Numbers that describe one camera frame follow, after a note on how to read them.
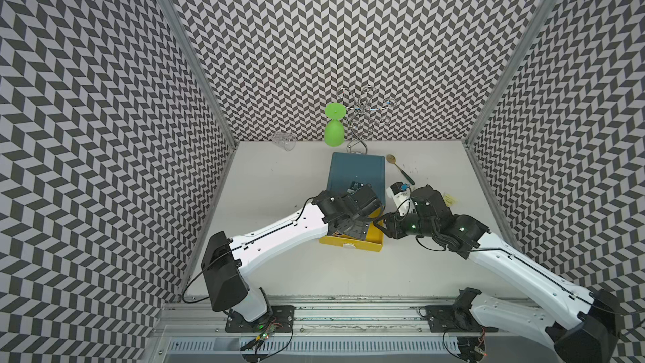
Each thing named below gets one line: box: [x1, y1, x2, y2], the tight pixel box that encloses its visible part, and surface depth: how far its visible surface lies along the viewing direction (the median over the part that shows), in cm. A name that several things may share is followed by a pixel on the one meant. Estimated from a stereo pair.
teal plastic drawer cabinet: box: [326, 152, 387, 207], surface depth 82 cm
